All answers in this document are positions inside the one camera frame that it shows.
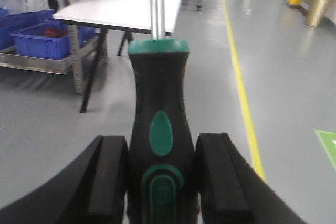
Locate white table black legs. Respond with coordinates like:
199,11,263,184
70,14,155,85
52,0,184,114

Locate green-black screwdriver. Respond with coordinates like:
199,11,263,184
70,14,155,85
127,0,200,223

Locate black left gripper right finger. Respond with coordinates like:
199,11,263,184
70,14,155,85
196,133,304,223

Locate metal shelving rack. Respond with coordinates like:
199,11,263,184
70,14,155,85
1,0,98,94

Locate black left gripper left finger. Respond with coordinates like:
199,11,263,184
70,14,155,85
1,136,128,223

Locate blue bin red contents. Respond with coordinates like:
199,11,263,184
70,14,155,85
10,23,71,60

